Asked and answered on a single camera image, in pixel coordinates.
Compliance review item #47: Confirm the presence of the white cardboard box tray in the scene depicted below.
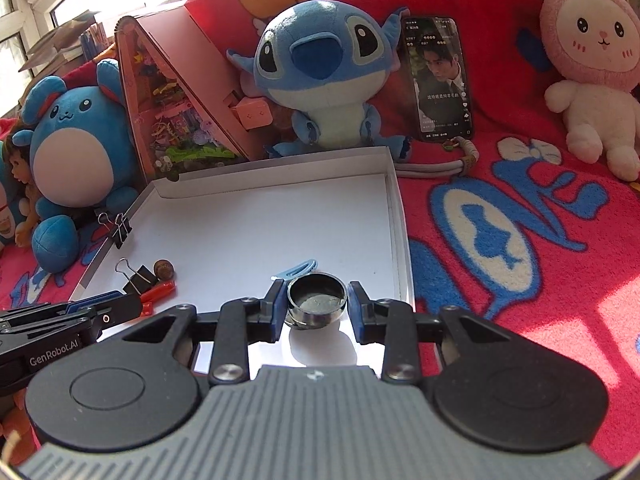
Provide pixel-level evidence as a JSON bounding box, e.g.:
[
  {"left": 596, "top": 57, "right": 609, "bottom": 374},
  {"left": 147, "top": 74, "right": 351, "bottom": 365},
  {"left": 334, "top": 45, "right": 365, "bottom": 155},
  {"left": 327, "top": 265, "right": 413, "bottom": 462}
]
[{"left": 69, "top": 145, "right": 417, "bottom": 376}]

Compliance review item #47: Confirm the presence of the stack of papers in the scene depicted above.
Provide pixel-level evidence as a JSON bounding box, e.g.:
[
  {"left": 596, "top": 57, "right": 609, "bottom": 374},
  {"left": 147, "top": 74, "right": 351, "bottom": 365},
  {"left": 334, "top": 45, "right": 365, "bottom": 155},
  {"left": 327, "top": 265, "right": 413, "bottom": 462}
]
[{"left": 20, "top": 11, "right": 96, "bottom": 72}]

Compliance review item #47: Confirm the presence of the red cartoon blanket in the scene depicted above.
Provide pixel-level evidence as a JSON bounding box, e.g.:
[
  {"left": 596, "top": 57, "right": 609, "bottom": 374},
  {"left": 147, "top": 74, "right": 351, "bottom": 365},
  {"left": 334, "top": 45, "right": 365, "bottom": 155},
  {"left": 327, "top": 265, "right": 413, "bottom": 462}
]
[{"left": 0, "top": 0, "right": 640, "bottom": 466}]

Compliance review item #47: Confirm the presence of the binder clip on box edge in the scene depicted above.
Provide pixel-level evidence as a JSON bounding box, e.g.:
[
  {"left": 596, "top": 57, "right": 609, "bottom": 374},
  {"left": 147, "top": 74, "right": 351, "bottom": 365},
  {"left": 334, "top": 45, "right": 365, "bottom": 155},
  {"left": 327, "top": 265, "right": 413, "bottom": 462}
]
[{"left": 96, "top": 211, "right": 132, "bottom": 249}]

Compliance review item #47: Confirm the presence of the round blue mouse plush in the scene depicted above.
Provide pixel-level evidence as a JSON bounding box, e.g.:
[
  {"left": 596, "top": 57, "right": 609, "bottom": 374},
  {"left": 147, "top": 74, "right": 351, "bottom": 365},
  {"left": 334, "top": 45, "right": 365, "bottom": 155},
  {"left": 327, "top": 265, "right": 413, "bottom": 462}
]
[{"left": 12, "top": 58, "right": 138, "bottom": 273}]

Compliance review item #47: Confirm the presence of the blue Stitch plush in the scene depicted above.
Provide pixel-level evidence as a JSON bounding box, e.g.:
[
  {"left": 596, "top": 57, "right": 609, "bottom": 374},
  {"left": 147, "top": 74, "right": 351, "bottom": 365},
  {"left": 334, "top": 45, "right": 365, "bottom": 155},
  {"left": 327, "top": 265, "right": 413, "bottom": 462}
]
[{"left": 227, "top": 0, "right": 411, "bottom": 162}]

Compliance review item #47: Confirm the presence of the pink bunny plush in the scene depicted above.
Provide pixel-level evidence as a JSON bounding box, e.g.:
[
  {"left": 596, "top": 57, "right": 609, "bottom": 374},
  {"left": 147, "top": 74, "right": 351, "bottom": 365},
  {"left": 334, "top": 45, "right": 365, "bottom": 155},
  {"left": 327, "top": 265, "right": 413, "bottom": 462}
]
[{"left": 540, "top": 0, "right": 639, "bottom": 182}]

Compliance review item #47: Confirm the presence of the person's left hand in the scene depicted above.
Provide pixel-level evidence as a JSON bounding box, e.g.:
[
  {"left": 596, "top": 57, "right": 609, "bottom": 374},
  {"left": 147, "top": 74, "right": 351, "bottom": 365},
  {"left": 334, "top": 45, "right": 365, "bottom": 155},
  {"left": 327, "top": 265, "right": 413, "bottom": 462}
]
[{"left": 1, "top": 389, "right": 39, "bottom": 466}]

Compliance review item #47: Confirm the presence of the brown walnut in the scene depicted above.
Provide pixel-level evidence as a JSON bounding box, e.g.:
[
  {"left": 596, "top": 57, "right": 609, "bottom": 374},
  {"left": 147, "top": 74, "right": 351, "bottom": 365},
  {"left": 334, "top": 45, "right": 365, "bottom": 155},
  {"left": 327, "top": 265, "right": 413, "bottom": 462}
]
[{"left": 153, "top": 259, "right": 175, "bottom": 282}]

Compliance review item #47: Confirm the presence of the pink triangular miniature house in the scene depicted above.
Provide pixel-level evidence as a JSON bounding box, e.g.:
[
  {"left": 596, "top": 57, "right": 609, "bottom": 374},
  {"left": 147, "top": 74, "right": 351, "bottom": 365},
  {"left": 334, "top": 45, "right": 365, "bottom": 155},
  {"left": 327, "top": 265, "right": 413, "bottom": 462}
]
[{"left": 115, "top": 6, "right": 274, "bottom": 181}]

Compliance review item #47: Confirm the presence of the black binder clip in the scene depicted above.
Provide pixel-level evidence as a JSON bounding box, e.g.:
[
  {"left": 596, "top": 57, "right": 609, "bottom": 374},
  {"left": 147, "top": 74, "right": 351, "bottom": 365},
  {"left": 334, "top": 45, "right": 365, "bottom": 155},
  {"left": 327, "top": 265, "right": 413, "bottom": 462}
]
[{"left": 114, "top": 258, "right": 158, "bottom": 296}]

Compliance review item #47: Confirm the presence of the blue Doraemon plush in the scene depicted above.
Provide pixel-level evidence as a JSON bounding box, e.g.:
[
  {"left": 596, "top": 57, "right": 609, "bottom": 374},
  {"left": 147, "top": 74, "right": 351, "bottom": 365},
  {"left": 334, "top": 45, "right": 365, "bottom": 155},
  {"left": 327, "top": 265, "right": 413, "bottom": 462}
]
[{"left": 0, "top": 172, "right": 24, "bottom": 249}]

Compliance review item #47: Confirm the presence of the brown haired doll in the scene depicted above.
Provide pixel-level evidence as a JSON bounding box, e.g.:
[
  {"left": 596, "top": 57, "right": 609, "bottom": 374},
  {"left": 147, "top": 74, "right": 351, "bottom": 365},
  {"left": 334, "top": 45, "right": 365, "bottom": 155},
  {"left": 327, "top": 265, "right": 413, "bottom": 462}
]
[{"left": 2, "top": 118, "right": 41, "bottom": 248}]

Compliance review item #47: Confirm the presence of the black smartphone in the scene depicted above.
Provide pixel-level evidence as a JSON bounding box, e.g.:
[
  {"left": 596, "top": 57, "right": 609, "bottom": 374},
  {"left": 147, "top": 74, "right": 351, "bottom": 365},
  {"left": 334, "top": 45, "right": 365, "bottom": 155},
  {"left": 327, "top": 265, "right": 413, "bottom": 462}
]
[{"left": 402, "top": 16, "right": 473, "bottom": 142}]

